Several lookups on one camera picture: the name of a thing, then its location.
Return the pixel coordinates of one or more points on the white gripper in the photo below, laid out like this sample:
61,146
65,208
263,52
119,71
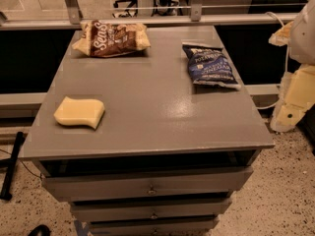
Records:
304,36

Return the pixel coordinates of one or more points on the blue chip bag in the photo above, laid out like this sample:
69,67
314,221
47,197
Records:
208,66

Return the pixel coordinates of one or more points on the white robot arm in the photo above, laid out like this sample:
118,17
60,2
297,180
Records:
301,46

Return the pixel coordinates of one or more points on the brown chip bag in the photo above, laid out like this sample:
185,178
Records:
100,39

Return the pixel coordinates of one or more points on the yellow sponge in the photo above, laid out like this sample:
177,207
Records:
76,112

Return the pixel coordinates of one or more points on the grey drawer cabinet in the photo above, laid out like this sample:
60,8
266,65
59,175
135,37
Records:
165,156

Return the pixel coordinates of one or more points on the black office chair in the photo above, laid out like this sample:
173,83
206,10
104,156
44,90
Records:
129,10

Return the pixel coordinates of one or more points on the metal window railing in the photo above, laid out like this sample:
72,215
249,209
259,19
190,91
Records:
70,14

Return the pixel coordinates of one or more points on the black stand leg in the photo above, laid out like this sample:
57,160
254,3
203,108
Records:
9,164

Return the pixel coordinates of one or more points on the black shoe tip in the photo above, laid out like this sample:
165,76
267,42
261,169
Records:
41,230

